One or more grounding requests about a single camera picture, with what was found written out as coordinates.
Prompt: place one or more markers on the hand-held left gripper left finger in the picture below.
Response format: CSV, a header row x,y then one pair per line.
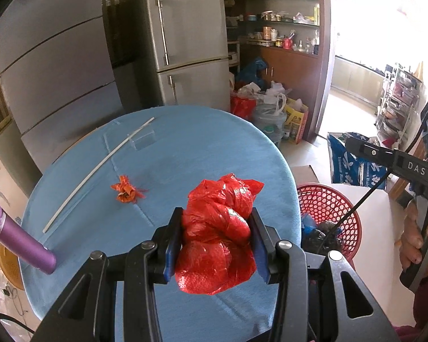
x,y
173,245

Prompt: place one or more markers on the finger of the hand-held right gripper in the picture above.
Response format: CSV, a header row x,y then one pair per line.
x,y
371,151

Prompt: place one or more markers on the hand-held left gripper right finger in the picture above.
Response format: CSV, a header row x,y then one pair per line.
x,y
261,253

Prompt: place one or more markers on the red plastic bag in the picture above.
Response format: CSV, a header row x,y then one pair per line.
x,y
217,228

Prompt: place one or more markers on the red plastic mesh basket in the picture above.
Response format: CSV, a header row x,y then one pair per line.
x,y
324,203

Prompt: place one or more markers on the person's right hand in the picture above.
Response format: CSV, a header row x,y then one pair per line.
x,y
412,235

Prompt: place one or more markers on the blue and white printed bag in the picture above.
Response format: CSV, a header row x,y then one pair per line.
x,y
356,171

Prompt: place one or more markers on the metal kitchen rack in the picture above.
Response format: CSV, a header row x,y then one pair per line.
x,y
399,107

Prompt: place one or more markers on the black plastic bag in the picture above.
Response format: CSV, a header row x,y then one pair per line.
x,y
321,237

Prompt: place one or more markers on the flat brown cardboard sheet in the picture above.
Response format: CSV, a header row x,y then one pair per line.
x,y
305,174

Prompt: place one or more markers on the orange crumpled wrapper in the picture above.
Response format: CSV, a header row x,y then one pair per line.
x,y
125,190

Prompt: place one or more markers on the yellow printed paper bag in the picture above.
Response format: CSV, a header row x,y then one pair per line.
x,y
296,124

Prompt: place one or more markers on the blue tablecloth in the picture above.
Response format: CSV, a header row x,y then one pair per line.
x,y
185,149

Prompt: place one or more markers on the large clear water jug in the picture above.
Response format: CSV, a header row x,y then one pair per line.
x,y
269,124

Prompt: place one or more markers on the white thin stick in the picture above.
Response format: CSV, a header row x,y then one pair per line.
x,y
92,174

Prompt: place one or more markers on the clear plastic piece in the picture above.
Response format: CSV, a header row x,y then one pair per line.
x,y
142,140

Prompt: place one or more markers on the white plastic bag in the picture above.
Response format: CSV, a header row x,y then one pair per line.
x,y
276,94

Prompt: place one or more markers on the wooden shelf cabinet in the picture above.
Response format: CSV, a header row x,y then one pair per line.
x,y
289,67

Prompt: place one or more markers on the red cup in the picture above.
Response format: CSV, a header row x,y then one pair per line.
x,y
288,44

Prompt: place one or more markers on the red shopping bag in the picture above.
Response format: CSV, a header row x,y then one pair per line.
x,y
240,107

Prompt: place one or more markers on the large dark blue bag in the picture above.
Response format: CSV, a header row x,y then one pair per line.
x,y
251,71

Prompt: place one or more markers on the purple cylinder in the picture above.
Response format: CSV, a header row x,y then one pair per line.
x,y
21,235

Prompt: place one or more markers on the grey panelled cabinet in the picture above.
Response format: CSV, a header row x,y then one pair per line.
x,y
57,78

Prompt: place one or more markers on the grey refrigerator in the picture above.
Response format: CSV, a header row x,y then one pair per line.
x,y
189,42

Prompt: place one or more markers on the wooden door frame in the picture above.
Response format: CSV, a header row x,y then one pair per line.
x,y
322,53

